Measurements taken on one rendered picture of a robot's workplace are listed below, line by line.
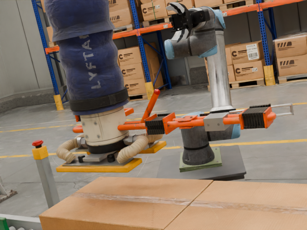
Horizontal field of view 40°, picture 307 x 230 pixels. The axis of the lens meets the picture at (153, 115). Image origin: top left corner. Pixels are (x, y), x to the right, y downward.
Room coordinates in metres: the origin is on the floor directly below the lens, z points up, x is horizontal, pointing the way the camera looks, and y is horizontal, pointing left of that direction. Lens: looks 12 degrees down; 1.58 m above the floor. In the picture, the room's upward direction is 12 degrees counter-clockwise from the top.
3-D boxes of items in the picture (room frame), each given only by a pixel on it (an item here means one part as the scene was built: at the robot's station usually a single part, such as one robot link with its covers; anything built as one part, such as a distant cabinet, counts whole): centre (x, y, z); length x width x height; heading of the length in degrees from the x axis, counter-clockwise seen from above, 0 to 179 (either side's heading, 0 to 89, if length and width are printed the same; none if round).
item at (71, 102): (1.61, 0.19, 1.36); 0.23 x 0.23 x 0.04
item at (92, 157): (1.61, 0.19, 1.18); 0.34 x 0.25 x 0.06; 58
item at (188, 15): (1.78, -0.20, 1.58); 0.12 x 0.09 x 0.08; 148
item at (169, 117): (1.47, -0.02, 1.24); 0.10 x 0.08 x 0.06; 148
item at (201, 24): (1.84, -0.25, 1.58); 0.09 x 0.05 x 0.10; 58
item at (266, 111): (1.28, -0.31, 1.24); 0.08 x 0.07 x 0.05; 58
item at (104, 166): (1.53, 0.24, 1.14); 0.34 x 0.10 x 0.05; 58
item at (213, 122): (1.36, -0.20, 1.24); 0.07 x 0.07 x 0.04; 58
